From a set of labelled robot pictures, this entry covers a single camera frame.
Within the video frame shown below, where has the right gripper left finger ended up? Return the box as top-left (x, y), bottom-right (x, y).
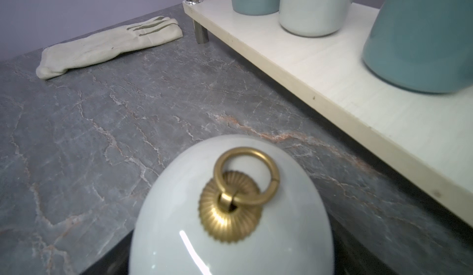
top-left (81, 230), bottom-right (134, 275)

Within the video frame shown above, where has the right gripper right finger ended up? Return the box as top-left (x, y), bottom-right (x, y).
top-left (328, 215), bottom-right (396, 275)

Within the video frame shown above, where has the large white tea canister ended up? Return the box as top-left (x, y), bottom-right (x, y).
top-left (128, 135), bottom-right (335, 275)

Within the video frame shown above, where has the white two-tier shelf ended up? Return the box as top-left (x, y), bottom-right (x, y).
top-left (183, 0), bottom-right (473, 224)

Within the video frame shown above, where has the small blue tea canister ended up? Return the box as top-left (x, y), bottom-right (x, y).
top-left (362, 0), bottom-right (473, 94)

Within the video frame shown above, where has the small white tea canister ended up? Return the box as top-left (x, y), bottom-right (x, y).
top-left (279, 0), bottom-right (353, 37)

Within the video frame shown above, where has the cream green glove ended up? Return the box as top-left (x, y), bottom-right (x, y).
top-left (36, 16), bottom-right (184, 80)

